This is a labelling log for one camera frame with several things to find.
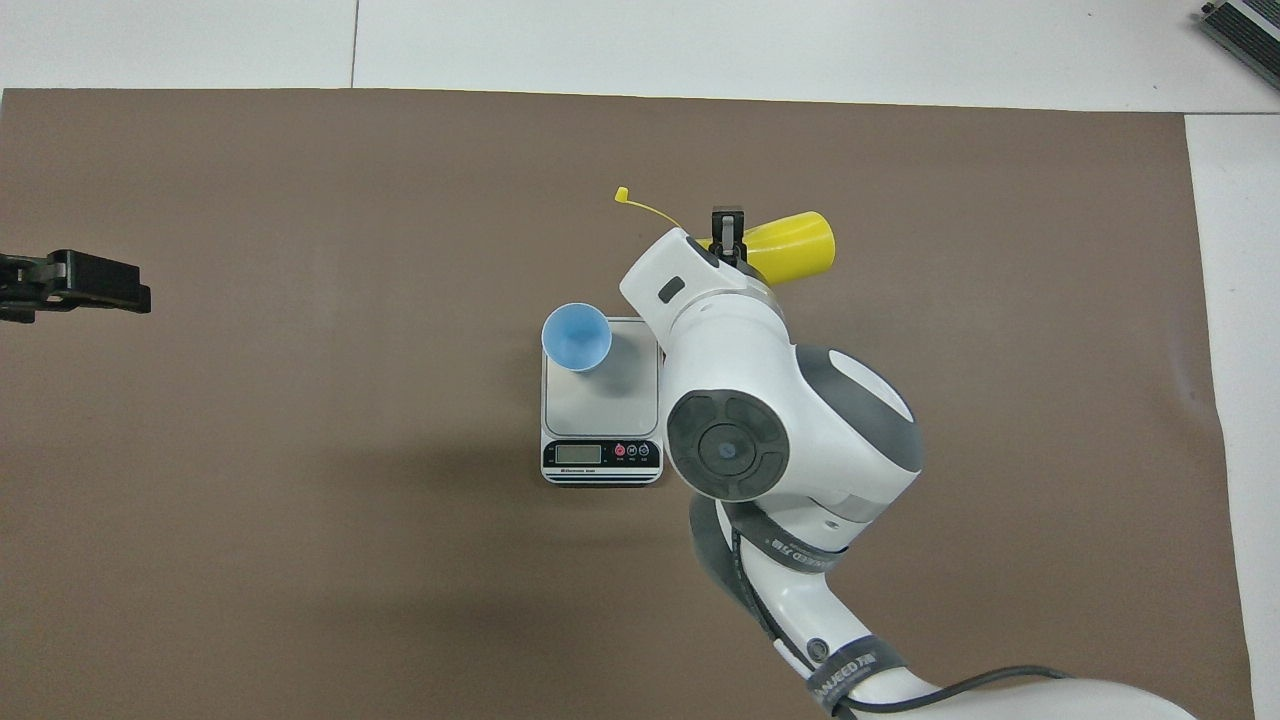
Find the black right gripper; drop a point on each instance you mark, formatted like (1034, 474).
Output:
(745, 270)

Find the brown paper table mat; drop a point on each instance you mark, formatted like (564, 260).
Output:
(300, 600)

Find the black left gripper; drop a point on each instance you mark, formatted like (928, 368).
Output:
(20, 290)

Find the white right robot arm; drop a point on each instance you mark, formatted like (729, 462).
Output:
(800, 430)

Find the silver digital kitchen scale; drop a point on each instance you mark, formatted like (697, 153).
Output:
(590, 410)

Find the grey ribbed metal profile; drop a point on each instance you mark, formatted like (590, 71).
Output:
(1245, 30)

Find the yellow squeeze bottle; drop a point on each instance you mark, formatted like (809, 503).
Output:
(795, 250)

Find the light blue plastic cup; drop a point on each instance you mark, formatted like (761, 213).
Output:
(576, 337)

